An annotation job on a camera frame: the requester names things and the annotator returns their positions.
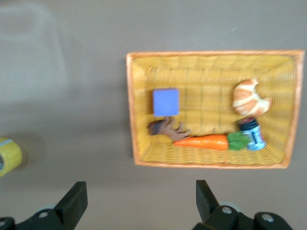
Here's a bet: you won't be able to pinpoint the brown table cover sheet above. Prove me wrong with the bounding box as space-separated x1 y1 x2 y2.
0 0 307 230

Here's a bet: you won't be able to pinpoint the yellow wicker basket orange rim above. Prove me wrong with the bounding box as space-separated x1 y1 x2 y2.
126 49 306 170

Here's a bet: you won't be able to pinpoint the orange toy carrot green leaves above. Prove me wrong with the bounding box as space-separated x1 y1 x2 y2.
173 131 248 151

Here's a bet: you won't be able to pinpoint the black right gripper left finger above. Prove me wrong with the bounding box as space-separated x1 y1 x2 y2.
0 181 88 230

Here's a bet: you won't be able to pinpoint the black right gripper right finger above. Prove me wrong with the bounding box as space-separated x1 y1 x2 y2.
191 179 295 230

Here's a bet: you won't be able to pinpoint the purple foam cube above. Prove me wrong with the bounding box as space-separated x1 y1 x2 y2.
152 88 180 117

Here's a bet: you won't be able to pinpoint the small jar black lid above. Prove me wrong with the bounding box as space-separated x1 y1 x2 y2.
237 117 267 151

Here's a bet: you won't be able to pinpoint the toy croissant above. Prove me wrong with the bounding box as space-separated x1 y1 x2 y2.
232 78 272 116

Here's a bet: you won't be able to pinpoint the yellowish clear tape roll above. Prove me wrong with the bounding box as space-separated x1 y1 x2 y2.
0 137 23 178

